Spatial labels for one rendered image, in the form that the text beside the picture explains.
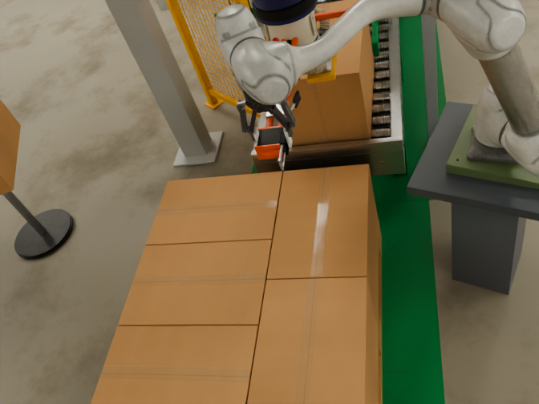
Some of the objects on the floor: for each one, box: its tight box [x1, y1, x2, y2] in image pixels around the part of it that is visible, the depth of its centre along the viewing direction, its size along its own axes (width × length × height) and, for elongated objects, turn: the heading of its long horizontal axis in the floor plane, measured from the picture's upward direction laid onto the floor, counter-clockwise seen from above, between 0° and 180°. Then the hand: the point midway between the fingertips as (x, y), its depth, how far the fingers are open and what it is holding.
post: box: [421, 14, 439, 143], centre depth 276 cm, size 7×7×100 cm
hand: (273, 139), depth 154 cm, fingers closed on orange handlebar, 8 cm apart
